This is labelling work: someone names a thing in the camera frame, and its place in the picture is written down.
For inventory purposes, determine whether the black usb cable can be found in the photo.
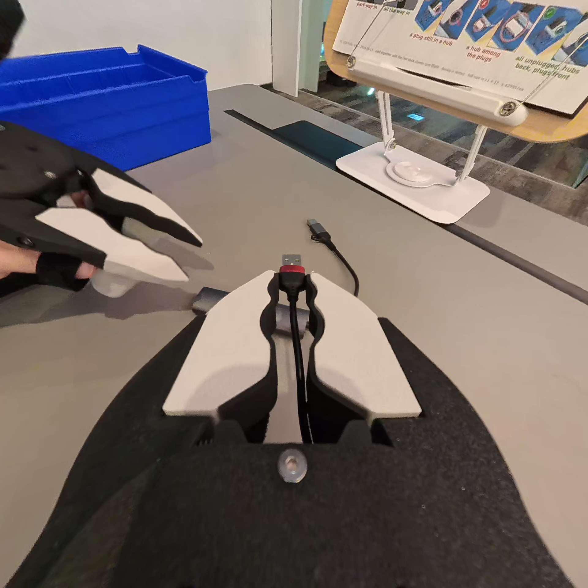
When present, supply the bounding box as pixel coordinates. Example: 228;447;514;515
278;254;315;445

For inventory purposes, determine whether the blue plastic bin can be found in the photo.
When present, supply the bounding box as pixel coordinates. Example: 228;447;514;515
0;44;212;172

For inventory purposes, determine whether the grey usb hub with cable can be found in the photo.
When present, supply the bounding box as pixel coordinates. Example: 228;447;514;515
192;218;360;336

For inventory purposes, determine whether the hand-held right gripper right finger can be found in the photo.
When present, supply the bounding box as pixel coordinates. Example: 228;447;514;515
305;272;422;421

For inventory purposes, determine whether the printed instruction sheet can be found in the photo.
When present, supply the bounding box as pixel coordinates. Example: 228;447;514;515
332;0;588;115

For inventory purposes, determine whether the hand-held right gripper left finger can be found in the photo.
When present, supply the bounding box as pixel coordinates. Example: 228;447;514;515
162;270;281;420

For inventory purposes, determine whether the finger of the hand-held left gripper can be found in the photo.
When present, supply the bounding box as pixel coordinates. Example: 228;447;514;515
89;168;204;249
36;207;190;283

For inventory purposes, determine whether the person's left hand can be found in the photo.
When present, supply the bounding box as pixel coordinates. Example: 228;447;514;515
0;239;96;280

